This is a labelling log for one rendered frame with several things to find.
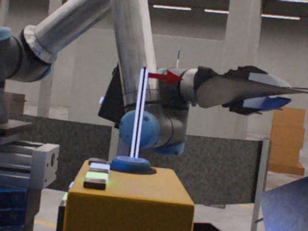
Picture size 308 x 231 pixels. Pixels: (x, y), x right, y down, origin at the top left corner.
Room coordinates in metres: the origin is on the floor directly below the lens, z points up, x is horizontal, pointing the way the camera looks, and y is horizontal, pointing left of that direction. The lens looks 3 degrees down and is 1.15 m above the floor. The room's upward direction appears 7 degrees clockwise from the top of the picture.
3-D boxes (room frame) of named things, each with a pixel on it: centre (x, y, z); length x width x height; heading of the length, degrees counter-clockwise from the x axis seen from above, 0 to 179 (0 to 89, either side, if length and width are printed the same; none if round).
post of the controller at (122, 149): (1.25, 0.07, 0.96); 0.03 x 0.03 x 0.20; 4
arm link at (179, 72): (1.04, -0.04, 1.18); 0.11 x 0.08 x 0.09; 41
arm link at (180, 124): (1.03, -0.03, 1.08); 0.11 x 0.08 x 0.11; 156
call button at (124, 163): (0.47, 0.02, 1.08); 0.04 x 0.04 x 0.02
